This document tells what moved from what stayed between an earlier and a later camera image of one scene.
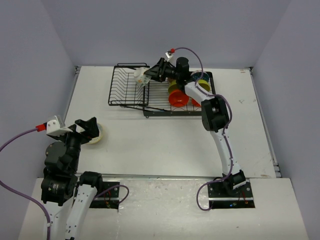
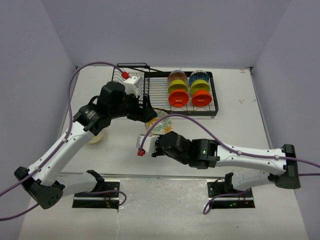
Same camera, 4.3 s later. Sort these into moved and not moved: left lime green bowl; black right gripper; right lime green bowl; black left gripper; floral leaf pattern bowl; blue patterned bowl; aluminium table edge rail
Moved: black right gripper; black left gripper; floral leaf pattern bowl
Not moved: aluminium table edge rail; blue patterned bowl; right lime green bowl; left lime green bowl
